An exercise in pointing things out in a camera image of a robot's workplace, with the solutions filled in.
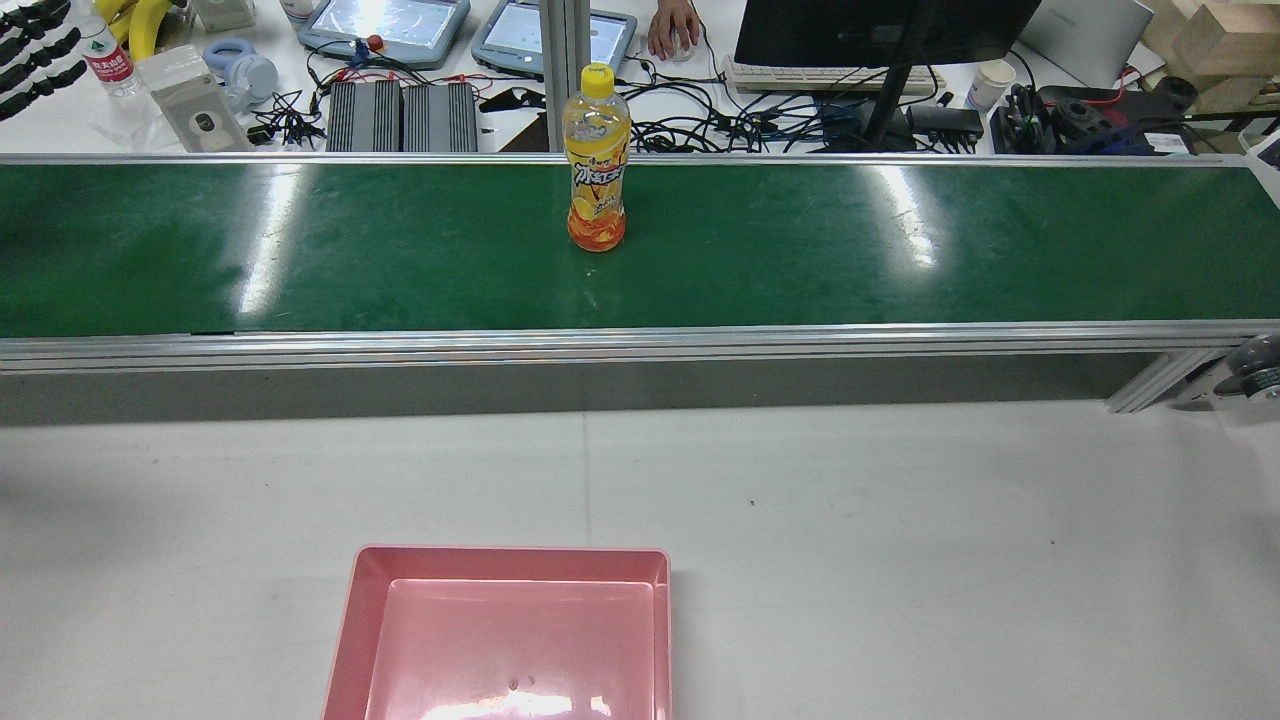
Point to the white keyboard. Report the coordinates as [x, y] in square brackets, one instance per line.
[830, 78]

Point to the black computer monitor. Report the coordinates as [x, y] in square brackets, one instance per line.
[885, 30]

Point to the cardboard box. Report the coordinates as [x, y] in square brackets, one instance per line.
[1220, 45]

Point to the white computer mouse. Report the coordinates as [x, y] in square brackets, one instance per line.
[680, 47]

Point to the yellow bananas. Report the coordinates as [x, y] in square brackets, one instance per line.
[145, 25]

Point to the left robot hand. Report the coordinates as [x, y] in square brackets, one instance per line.
[30, 45]

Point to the white laptop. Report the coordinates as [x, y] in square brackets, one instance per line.
[1090, 35]

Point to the person bare hand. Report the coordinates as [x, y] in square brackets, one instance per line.
[672, 22]

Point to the aluminium frame post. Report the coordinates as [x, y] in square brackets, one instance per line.
[565, 30]

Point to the orange juice bottle yellow cap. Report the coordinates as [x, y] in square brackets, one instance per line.
[597, 180]

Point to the grey teach pendant red button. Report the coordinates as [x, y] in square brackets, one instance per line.
[385, 28]

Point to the green conveyor belt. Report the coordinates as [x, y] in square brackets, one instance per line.
[800, 250]

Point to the light blue headphones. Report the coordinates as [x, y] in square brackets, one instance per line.
[255, 75]

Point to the pink plastic basket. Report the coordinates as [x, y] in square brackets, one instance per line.
[510, 640]

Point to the white grey box device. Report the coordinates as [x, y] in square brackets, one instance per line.
[195, 110]

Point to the white paper cup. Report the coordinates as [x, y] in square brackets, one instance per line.
[990, 85]

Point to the water bottle red label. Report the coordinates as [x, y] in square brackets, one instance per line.
[110, 62]

